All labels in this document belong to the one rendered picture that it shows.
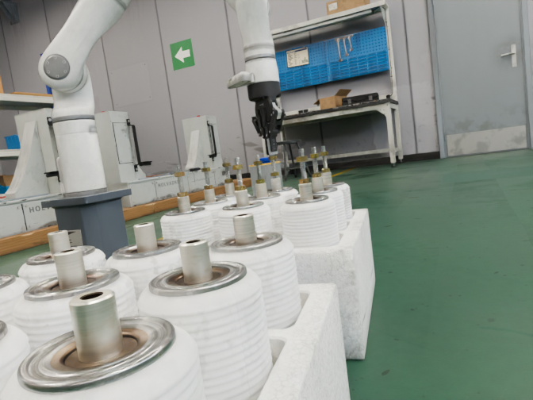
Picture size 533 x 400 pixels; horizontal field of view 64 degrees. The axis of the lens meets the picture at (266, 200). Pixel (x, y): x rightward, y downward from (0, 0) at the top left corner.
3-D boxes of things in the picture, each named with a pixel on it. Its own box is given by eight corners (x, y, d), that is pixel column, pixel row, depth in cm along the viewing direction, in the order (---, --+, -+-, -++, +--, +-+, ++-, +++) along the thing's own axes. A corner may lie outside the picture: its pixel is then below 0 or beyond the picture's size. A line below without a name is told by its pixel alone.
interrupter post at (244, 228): (232, 249, 44) (228, 217, 43) (239, 244, 46) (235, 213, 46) (254, 248, 43) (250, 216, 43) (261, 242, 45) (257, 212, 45)
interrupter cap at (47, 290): (2, 305, 34) (0, 298, 34) (69, 276, 41) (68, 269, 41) (80, 303, 32) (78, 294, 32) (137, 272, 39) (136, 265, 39)
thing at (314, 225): (301, 291, 82) (289, 198, 80) (350, 291, 78) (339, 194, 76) (285, 311, 73) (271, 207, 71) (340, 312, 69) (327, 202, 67)
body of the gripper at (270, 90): (285, 76, 95) (291, 119, 96) (269, 84, 102) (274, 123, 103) (255, 78, 91) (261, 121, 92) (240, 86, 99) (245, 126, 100)
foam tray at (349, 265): (149, 356, 79) (132, 261, 77) (228, 286, 115) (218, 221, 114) (364, 360, 67) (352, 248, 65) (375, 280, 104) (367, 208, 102)
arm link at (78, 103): (48, 59, 102) (61, 131, 104) (32, 48, 93) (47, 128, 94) (88, 55, 103) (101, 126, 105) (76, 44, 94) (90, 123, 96)
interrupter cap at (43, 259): (11, 269, 49) (9, 263, 49) (59, 252, 56) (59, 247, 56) (65, 266, 47) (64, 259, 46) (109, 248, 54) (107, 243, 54)
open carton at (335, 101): (326, 113, 559) (324, 95, 556) (353, 107, 534) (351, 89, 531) (314, 113, 536) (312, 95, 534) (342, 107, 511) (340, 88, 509)
